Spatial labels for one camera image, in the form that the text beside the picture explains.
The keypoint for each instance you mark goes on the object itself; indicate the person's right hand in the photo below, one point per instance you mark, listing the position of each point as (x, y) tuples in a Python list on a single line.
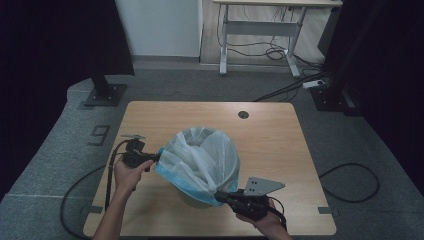
[(271, 221)]

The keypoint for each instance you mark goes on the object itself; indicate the black table grommet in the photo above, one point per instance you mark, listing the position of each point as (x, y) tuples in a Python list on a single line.
[(243, 115)]

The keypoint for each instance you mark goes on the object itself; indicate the black stand with wide base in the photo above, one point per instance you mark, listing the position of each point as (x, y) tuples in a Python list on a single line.
[(328, 100)]

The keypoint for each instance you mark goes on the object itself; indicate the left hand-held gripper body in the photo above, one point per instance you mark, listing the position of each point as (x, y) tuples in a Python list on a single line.
[(135, 156)]

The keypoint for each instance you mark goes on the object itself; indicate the black curtain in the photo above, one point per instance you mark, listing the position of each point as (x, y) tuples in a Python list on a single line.
[(50, 50), (393, 66)]

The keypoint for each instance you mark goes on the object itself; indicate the green trash bin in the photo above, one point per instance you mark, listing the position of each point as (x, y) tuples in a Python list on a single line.
[(193, 202)]

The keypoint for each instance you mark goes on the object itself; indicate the black monitor stand base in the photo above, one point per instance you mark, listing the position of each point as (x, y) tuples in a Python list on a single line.
[(105, 95)]

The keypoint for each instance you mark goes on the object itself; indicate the white trash bag blue edge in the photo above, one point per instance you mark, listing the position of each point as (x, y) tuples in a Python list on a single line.
[(200, 163)]

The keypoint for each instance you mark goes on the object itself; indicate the person's left hand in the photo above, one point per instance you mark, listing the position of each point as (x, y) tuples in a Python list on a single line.
[(128, 178)]

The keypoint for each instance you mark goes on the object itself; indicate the white power strip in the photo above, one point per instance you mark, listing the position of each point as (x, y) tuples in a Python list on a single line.
[(313, 84)]

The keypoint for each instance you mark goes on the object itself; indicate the white desk frame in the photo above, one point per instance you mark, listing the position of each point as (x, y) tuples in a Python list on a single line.
[(263, 28)]

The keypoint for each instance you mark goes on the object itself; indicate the grey floor tape piece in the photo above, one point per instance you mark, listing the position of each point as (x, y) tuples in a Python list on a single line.
[(91, 209)]

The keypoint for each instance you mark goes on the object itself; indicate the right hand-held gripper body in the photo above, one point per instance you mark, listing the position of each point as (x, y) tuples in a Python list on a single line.
[(251, 203)]

